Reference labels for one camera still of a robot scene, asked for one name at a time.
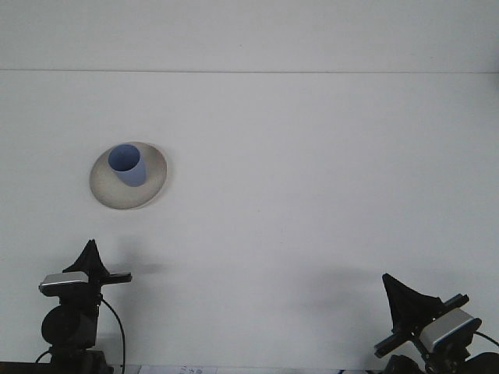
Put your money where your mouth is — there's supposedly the pale blue cup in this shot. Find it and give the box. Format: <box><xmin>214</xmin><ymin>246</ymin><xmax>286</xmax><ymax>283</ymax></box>
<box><xmin>108</xmin><ymin>143</ymin><xmax>148</xmax><ymax>189</ymax></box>

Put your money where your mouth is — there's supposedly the pale round plate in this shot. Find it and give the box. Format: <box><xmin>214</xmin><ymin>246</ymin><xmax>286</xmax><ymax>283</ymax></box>
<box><xmin>89</xmin><ymin>140</ymin><xmax>170</xmax><ymax>211</ymax></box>

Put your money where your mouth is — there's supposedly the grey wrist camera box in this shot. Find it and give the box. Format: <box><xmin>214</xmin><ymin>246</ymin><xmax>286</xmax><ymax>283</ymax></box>
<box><xmin>37</xmin><ymin>270</ymin><xmax>89</xmax><ymax>298</ymax></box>
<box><xmin>422</xmin><ymin>308</ymin><xmax>483</xmax><ymax>350</ymax></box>

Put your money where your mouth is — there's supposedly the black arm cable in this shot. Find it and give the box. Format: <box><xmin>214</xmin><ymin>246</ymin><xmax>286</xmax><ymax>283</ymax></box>
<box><xmin>474</xmin><ymin>330</ymin><xmax>499</xmax><ymax>348</ymax></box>
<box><xmin>101</xmin><ymin>297</ymin><xmax>127</xmax><ymax>370</ymax></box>

